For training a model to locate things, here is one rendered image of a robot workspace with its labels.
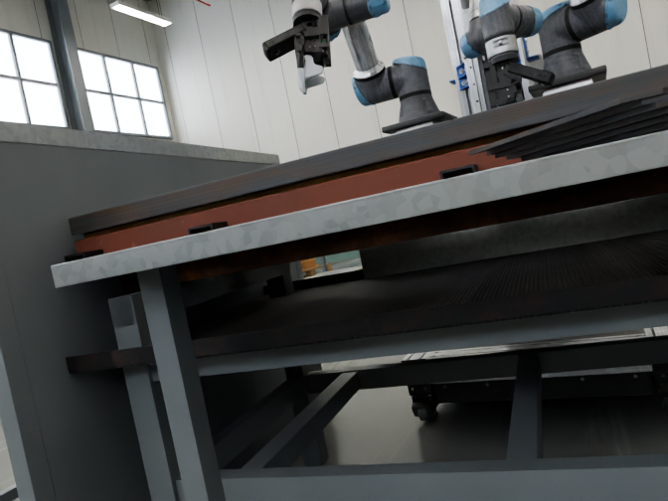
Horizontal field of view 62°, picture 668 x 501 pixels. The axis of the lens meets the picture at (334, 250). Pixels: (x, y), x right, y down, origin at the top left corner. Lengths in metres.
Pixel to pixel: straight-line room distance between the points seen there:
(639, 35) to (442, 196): 10.97
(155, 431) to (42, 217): 0.48
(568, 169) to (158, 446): 0.95
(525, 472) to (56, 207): 1.01
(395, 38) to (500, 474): 11.48
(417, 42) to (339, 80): 1.82
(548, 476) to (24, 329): 0.94
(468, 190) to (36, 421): 0.90
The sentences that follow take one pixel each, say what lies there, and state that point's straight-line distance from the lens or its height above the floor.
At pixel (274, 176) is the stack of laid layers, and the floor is 0.83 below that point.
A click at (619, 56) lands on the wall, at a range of 11.41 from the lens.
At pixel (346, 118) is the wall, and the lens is 12.33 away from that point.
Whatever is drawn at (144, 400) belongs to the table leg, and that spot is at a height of 0.46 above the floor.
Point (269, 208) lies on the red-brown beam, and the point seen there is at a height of 0.78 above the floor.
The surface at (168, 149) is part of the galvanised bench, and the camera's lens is 1.61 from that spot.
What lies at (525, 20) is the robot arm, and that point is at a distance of 1.58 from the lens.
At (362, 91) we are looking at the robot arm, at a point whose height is 1.18.
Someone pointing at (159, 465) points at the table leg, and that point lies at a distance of 1.25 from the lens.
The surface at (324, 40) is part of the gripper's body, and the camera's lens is 1.39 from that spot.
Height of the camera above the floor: 0.72
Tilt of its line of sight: 2 degrees down
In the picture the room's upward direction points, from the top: 11 degrees counter-clockwise
